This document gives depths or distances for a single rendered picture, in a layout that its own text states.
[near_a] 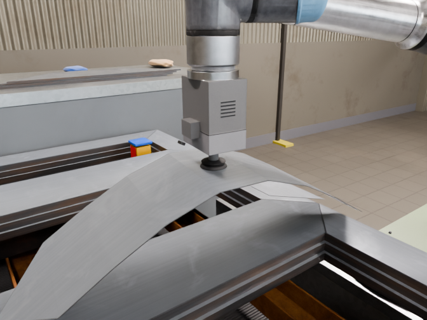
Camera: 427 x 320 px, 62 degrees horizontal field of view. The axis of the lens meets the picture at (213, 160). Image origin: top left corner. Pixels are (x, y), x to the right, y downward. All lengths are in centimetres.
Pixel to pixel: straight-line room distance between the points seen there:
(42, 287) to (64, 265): 4
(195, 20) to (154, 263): 39
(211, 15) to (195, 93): 11
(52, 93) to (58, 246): 79
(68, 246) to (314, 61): 407
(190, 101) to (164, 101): 93
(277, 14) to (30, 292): 50
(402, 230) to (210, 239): 62
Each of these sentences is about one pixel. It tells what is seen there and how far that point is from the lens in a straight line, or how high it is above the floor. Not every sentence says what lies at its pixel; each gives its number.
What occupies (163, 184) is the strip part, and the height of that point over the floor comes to 102.
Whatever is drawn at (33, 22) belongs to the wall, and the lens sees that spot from 293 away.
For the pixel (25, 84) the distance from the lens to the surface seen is 139.
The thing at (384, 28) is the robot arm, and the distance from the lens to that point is 75.
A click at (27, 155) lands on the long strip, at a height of 87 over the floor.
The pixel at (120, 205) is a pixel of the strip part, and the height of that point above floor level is 99.
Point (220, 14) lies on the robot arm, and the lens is 49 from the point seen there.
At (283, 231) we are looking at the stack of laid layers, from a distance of 73.
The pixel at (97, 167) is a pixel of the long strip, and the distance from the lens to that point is 107.
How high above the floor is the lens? 124
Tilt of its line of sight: 20 degrees down
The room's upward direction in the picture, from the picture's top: straight up
